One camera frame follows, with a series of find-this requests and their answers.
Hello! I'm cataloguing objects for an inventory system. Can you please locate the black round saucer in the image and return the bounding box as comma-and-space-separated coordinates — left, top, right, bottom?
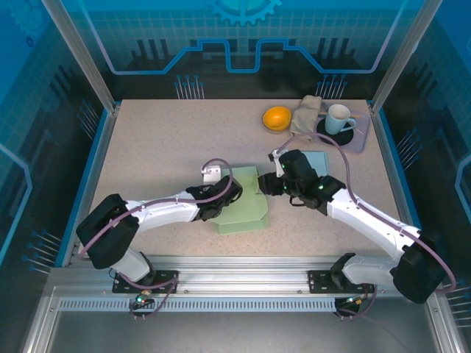
316, 116, 355, 146

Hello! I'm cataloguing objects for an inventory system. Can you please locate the beige folded cloth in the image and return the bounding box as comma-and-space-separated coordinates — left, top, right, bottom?
289, 94, 322, 143

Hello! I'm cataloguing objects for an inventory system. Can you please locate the orange bowl with patterned outside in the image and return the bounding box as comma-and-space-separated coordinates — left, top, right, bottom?
262, 105, 293, 134

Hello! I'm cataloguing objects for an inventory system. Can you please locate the light blue mug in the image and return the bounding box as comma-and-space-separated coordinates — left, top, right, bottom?
324, 104, 357, 135

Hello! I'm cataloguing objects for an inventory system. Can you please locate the lavender tray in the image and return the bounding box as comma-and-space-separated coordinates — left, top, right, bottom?
311, 101, 371, 154

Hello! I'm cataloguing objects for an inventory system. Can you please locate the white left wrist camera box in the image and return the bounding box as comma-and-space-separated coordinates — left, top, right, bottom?
200, 165, 222, 185

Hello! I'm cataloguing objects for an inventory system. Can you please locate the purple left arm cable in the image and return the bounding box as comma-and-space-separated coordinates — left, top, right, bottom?
78, 157, 233, 321

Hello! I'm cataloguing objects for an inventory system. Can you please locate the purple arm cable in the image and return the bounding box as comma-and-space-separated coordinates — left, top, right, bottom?
78, 157, 233, 321
277, 133, 457, 321

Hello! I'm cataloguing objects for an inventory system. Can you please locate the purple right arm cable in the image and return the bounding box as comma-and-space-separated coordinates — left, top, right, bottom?
277, 133, 457, 321

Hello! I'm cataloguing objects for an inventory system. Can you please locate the aluminium mounting rail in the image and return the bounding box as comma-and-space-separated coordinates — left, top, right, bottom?
47, 255, 442, 297

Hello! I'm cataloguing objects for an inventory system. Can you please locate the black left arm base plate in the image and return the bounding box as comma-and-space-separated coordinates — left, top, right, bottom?
112, 269, 180, 295

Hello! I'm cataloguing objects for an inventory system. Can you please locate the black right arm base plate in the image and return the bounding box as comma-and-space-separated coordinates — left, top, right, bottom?
308, 269, 376, 295

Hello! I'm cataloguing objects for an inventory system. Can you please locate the slotted aluminium cable duct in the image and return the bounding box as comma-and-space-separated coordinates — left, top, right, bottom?
57, 297, 339, 313

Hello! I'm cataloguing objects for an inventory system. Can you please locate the aluminium frame post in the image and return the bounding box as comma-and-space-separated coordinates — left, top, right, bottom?
42, 0, 121, 115
369, 0, 442, 115

